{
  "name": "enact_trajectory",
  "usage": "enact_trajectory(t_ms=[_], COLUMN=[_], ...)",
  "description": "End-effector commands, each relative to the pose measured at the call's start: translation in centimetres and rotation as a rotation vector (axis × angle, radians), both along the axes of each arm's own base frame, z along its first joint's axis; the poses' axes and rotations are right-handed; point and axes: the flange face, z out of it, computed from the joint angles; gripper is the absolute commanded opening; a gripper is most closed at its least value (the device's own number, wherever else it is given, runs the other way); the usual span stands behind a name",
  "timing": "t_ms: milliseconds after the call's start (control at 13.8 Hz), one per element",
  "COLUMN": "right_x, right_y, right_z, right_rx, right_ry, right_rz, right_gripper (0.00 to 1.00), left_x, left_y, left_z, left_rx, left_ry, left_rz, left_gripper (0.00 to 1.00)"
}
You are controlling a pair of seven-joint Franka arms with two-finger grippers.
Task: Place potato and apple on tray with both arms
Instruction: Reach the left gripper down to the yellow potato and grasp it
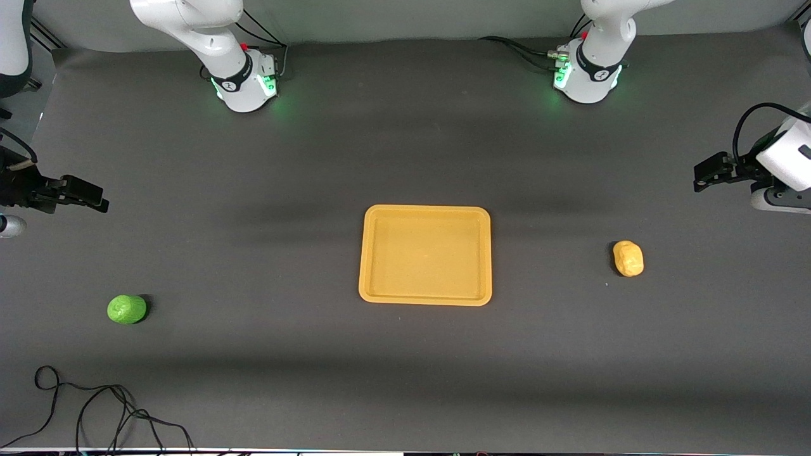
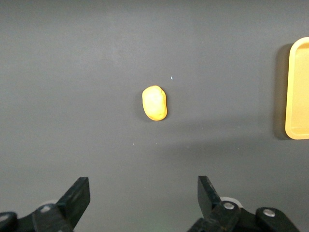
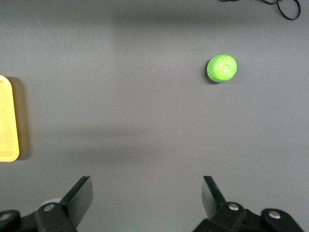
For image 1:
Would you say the yellow plastic tray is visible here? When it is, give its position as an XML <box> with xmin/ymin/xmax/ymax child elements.
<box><xmin>358</xmin><ymin>204</ymin><xmax>493</xmax><ymax>307</ymax></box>

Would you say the black right base cable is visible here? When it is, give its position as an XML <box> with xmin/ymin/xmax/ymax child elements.
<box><xmin>239</xmin><ymin>9</ymin><xmax>290</xmax><ymax>80</ymax></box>

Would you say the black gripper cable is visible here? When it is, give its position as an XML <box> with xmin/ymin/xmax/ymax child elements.
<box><xmin>732</xmin><ymin>103</ymin><xmax>811</xmax><ymax>163</ymax></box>
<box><xmin>0</xmin><ymin>127</ymin><xmax>40</xmax><ymax>172</ymax></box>

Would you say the yellow toy potato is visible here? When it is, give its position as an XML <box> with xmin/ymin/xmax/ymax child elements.
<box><xmin>612</xmin><ymin>240</ymin><xmax>645</xmax><ymax>278</ymax></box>

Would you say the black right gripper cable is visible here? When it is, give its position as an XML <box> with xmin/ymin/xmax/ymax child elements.
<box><xmin>0</xmin><ymin>127</ymin><xmax>40</xmax><ymax>172</ymax></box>

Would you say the dark table frame rail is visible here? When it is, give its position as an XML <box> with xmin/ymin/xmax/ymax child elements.
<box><xmin>29</xmin><ymin>18</ymin><xmax>68</xmax><ymax>53</ymax></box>

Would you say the dark grey table mat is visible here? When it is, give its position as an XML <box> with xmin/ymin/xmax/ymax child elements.
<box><xmin>0</xmin><ymin>28</ymin><xmax>811</xmax><ymax>452</ymax></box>

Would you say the thin black loose cable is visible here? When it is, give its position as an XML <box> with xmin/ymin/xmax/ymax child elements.
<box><xmin>0</xmin><ymin>365</ymin><xmax>195</xmax><ymax>454</ymax></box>

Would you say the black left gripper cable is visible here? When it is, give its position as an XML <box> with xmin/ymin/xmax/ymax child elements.
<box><xmin>732</xmin><ymin>103</ymin><xmax>811</xmax><ymax>163</ymax></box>

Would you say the green plastic cabbage toy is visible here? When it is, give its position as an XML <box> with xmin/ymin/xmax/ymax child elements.
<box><xmin>106</xmin><ymin>294</ymin><xmax>148</xmax><ymax>326</ymax></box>

